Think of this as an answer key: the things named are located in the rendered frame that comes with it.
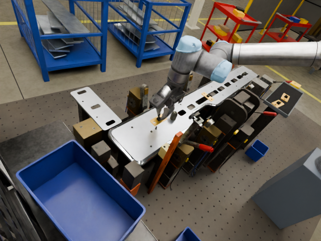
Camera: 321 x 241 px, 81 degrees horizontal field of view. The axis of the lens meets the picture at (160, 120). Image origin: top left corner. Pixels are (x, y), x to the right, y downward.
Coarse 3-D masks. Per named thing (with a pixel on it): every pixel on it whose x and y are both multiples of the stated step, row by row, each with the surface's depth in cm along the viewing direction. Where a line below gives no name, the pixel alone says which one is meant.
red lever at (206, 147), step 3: (186, 141) 78; (189, 141) 77; (189, 144) 77; (192, 144) 75; (195, 144) 74; (198, 144) 74; (201, 144) 73; (198, 147) 74; (201, 147) 72; (204, 147) 71; (207, 147) 71; (210, 147) 70; (204, 150) 72; (207, 150) 70; (210, 150) 70; (213, 150) 70
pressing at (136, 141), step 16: (240, 80) 143; (192, 96) 114; (224, 96) 123; (144, 112) 96; (160, 112) 98; (192, 112) 104; (112, 128) 84; (128, 128) 86; (144, 128) 88; (160, 128) 91; (176, 128) 93; (128, 144) 80; (144, 144) 82; (160, 144) 84; (144, 160) 76
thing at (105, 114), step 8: (88, 88) 97; (72, 96) 91; (80, 96) 92; (88, 96) 93; (96, 96) 95; (80, 104) 88; (88, 104) 90; (104, 104) 92; (88, 112) 86; (96, 112) 87; (104, 112) 89; (112, 112) 90; (96, 120) 84; (104, 120) 85; (120, 120) 88; (104, 128) 82
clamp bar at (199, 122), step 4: (192, 116) 69; (196, 120) 68; (200, 120) 69; (192, 124) 70; (196, 124) 68; (200, 124) 69; (188, 128) 72; (192, 128) 70; (196, 128) 72; (184, 132) 74; (188, 132) 73; (192, 132) 74; (184, 136) 75; (188, 136) 75; (180, 140) 78; (184, 140) 76
